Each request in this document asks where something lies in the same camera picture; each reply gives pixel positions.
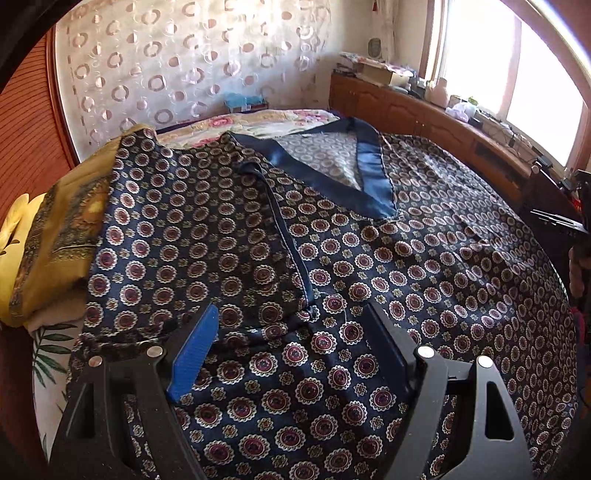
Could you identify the cardboard box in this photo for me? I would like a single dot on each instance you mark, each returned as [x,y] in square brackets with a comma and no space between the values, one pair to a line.
[381,74]

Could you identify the yellow sunflower-print cloth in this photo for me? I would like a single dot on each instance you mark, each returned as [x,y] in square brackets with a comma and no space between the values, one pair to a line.
[64,217]

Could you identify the beige window curtain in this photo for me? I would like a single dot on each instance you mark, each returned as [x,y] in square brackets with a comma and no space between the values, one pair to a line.
[401,32]

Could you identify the blue box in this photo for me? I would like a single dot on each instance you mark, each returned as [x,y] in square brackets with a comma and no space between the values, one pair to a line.
[244,101]

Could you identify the window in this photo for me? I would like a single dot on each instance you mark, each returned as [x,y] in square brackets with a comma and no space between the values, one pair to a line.
[485,55]

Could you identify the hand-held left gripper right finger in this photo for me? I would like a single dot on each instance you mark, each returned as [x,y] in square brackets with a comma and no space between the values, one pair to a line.
[385,337]

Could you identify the person's right hand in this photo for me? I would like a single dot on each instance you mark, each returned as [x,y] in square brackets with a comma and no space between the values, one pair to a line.
[581,272]

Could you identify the navy medallion-print garment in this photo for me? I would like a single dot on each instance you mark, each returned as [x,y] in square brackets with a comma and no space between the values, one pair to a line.
[323,258]

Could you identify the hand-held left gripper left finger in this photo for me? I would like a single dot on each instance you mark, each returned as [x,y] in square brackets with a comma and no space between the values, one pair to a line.
[194,350]

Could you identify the floral quilt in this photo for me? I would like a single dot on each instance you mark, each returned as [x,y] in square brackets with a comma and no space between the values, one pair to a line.
[240,124]

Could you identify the floral cloth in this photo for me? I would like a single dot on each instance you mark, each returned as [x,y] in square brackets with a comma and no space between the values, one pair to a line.
[369,60]

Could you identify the white plastic bag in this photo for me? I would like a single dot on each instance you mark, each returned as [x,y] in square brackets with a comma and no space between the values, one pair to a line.
[462,111]

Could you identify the grey round ornament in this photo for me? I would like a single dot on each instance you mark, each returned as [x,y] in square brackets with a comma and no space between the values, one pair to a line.
[375,48]

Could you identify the wooden louvred door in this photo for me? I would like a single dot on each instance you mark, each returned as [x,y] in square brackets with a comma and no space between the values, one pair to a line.
[32,120]

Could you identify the leaf-print bedsheet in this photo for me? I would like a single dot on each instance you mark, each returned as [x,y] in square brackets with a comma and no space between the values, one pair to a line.
[51,383]

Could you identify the wooden cabinet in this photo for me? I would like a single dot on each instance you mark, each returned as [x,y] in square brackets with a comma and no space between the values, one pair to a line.
[415,115]

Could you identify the pink jar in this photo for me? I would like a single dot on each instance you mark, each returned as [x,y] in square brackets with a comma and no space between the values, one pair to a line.
[436,92]

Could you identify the sheer circle-pattern curtain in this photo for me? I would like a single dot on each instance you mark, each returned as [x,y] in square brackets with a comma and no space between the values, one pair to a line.
[184,64]

